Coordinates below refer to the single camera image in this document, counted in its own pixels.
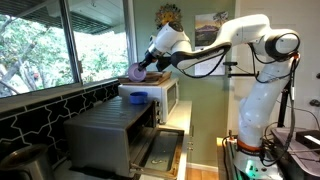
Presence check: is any brown wooden dish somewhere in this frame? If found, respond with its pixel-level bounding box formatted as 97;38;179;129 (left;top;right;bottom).
145;71;165;80

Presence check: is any window frame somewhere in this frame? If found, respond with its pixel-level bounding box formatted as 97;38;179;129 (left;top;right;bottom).
0;0;140;101

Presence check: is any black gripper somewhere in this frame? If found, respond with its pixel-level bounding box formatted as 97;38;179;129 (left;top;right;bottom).
137;54;157;72

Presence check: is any colourful sun wall ornament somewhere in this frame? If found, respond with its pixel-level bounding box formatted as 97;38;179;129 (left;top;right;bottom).
154;3;183;29

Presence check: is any landscape wall calendar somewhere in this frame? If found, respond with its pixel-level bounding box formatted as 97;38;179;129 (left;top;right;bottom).
194;11;230;77

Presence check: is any wall power outlet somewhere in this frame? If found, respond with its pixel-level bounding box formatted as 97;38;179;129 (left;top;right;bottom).
308;98;320;108

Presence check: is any wooden serving tray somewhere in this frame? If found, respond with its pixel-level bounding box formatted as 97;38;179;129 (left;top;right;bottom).
118;70;173;87

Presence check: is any black camera stand pole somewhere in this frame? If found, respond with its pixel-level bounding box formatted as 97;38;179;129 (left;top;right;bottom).
223;53;300;129

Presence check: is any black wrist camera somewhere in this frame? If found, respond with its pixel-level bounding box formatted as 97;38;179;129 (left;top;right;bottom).
155;54;173;73

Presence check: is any purple plate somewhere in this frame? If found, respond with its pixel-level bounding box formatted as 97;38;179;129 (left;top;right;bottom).
127;62;148;83

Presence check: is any silver toaster oven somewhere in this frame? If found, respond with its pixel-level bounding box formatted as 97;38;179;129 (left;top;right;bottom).
63;95;162;178

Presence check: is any glass toaster oven door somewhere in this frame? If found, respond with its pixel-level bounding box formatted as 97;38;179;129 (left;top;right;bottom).
129;128;185;180

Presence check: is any steel cooking pot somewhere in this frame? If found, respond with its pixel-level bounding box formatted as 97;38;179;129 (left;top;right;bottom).
0;143;56;180

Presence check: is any dark blue bowl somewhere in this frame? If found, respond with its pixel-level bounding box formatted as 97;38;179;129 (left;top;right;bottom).
129;91;149;105

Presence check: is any black electronics box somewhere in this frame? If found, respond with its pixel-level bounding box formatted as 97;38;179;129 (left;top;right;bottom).
295;129;320;150

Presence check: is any white microwave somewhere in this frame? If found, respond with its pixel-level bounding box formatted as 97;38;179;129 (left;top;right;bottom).
117;78;180;125

